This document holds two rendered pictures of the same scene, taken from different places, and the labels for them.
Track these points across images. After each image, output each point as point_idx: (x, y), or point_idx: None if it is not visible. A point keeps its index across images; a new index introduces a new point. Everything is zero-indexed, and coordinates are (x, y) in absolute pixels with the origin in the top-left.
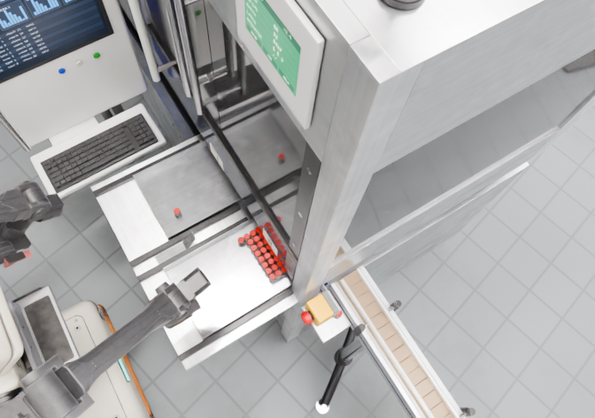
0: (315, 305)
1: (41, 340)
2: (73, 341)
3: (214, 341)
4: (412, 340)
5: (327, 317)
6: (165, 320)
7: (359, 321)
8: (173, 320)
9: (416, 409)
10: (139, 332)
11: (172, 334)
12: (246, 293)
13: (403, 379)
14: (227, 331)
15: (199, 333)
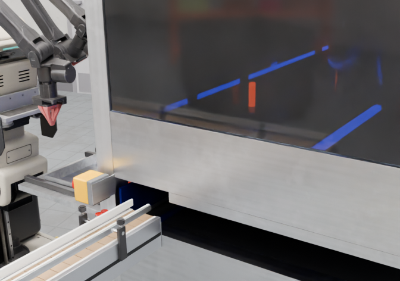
0: (88, 172)
1: (18, 109)
2: (20, 116)
3: (46, 186)
4: (87, 260)
5: (80, 179)
6: (19, 30)
7: (94, 227)
8: (38, 97)
9: (1, 278)
10: (3, 9)
11: (47, 174)
12: None
13: (37, 265)
14: (57, 186)
15: (49, 173)
